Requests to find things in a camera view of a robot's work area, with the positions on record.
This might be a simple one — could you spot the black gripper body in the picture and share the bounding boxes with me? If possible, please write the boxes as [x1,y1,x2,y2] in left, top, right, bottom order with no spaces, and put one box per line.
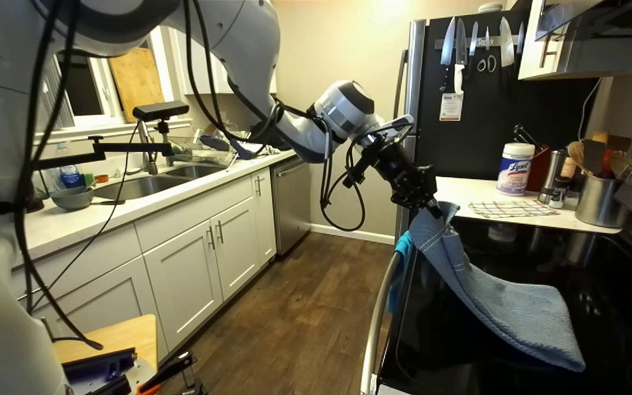
[345,117,436,210]

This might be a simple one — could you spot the light blue towel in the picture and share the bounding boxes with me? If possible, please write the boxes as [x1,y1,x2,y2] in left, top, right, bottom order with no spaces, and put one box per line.
[409,203,586,373]

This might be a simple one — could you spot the bright blue striped towel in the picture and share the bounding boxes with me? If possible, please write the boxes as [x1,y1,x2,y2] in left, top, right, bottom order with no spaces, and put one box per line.
[387,233,414,313]

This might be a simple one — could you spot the stainless steel electric stove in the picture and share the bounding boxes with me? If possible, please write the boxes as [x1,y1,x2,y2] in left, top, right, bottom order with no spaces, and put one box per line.
[361,164,632,395]

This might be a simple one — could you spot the white trivet mat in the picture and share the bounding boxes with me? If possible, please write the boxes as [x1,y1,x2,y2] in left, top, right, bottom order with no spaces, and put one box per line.
[469,199,555,219]

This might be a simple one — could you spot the disinfecting wipes canister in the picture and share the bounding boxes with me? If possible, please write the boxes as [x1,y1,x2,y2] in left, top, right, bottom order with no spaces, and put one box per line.
[499,142,535,196]

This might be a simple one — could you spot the black refrigerator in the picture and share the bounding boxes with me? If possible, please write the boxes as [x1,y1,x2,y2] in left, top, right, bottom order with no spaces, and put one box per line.
[401,11,594,194]

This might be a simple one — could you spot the stainless dishwasher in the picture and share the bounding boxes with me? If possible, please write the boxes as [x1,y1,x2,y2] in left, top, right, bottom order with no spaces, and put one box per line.
[273,159,309,256]

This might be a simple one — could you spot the knives on magnetic strip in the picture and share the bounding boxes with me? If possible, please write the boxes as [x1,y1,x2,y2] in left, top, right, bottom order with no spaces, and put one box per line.
[441,18,524,73]

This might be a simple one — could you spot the metal utensil crock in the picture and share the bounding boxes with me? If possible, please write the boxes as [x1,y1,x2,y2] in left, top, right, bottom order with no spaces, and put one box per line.
[575,175,625,229]

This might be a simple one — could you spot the white sink base cabinets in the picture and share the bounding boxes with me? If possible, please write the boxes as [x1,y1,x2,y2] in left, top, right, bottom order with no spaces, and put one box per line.
[26,169,275,356]

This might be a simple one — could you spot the wooden cutting board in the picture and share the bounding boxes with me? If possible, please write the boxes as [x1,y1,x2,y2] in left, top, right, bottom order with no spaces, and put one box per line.
[110,48,163,122]

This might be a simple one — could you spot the kitchen sink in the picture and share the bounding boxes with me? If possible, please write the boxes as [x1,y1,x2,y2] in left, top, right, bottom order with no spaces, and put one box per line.
[93,164,219,203]

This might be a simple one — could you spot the wooden stool with tools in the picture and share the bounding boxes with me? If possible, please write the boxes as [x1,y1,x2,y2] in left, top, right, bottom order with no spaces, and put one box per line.
[52,313,194,395]

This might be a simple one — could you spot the oven door handle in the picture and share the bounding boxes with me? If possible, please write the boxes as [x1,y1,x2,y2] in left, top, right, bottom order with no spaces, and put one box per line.
[357,253,400,395]

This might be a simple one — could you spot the black camera on stand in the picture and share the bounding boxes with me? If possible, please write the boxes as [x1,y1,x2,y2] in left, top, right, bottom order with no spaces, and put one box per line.
[37,102,188,169]

